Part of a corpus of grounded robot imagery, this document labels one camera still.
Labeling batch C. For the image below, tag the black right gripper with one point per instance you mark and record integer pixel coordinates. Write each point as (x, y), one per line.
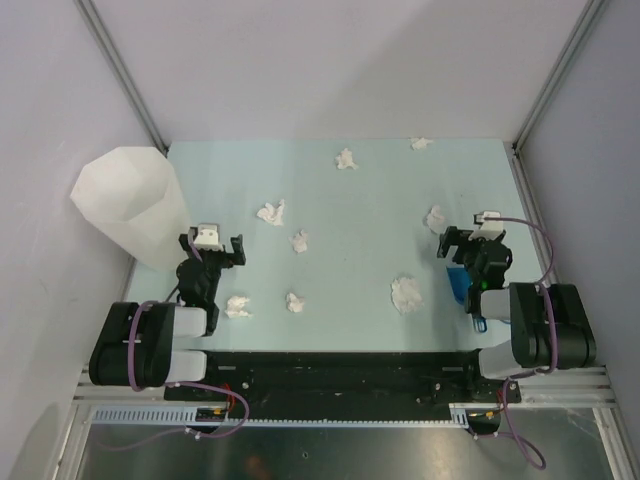
(455, 236)

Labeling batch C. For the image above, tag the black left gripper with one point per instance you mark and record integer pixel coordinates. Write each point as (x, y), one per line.
(225, 257)

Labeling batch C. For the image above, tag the blue dustpan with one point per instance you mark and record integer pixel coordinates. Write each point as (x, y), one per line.
(460, 282)

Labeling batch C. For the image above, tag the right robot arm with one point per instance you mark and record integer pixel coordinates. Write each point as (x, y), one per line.
(548, 326)

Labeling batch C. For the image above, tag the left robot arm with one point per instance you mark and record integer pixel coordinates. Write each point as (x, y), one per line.
(136, 346)

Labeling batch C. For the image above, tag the paper scrap lower left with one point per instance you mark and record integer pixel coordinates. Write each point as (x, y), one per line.
(236, 307)

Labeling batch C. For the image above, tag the paper scrap left upper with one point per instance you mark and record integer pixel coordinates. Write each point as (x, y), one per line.
(272, 215)

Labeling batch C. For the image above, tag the large paper scrap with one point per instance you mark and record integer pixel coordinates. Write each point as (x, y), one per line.
(406, 295)

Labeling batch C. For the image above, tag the paper scrap centre small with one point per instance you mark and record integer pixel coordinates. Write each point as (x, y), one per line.
(299, 242)

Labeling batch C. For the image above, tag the translucent white waste bin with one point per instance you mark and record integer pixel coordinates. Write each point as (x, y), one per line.
(132, 195)

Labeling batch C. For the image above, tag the paper scrap lower centre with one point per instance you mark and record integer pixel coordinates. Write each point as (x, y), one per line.
(294, 303)

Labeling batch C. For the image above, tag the paper scrap top right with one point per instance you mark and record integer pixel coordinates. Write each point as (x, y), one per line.
(420, 143)

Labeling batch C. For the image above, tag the paper scrap top centre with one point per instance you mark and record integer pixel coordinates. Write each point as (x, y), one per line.
(345, 160)

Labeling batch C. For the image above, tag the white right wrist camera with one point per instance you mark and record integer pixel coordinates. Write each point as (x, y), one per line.
(489, 226)

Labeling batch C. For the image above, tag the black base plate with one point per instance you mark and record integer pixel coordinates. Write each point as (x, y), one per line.
(347, 387)

